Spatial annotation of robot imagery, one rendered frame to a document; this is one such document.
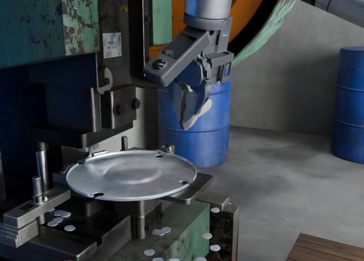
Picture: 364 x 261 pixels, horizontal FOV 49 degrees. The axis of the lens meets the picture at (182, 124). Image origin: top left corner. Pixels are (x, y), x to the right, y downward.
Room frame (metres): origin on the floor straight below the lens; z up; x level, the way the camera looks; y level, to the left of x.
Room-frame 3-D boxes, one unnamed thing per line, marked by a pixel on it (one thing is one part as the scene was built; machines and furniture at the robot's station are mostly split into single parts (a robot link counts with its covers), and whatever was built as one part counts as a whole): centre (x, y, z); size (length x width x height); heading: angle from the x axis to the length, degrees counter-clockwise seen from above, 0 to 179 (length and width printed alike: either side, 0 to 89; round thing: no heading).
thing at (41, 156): (0.86, 0.32, 0.81); 0.02 x 0.02 x 0.14
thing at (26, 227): (0.76, 0.30, 0.76); 0.17 x 0.06 x 0.10; 154
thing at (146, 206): (0.84, 0.07, 0.72); 0.25 x 0.14 x 0.14; 64
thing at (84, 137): (0.91, 0.23, 0.86); 0.20 x 0.16 x 0.05; 154
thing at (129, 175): (0.86, 0.11, 0.78); 0.29 x 0.29 x 0.01
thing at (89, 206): (0.91, 0.23, 0.72); 0.20 x 0.16 x 0.03; 154
